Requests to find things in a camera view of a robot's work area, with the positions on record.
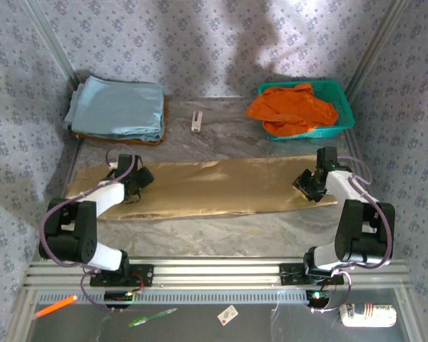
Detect beige trousers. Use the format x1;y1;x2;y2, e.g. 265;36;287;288
66;153;338;221

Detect orange trousers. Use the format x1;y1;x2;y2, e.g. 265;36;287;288
245;83;340;138

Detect light blue folded trousers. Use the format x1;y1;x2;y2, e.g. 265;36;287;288
63;75;165;140

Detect teal plastic basket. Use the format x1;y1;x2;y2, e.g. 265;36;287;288
257;79;355;141

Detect small white plastic device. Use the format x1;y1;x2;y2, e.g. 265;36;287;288
190;110;203;133

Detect black controller board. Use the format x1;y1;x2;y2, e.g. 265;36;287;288
104;290;133;304
306;290;331;308

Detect green pen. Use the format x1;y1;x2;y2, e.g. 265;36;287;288
128;308;178;328

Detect orange pen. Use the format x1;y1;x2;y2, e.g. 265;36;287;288
34;294;78;319

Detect small white card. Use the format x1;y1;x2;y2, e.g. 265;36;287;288
216;305;239;326

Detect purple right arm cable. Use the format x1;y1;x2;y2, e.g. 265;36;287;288
310;155;394;315

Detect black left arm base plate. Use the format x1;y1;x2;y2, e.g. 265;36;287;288
89;264;154;288

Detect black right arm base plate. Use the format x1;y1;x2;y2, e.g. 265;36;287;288
280;262;345;286

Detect aluminium frame post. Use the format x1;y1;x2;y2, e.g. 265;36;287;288
21;0;76;83
344;0;411;94

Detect aluminium mounting rail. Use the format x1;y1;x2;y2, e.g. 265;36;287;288
23;259;409;288

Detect grey slotted cable duct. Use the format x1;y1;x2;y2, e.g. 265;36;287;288
31;288;343;306

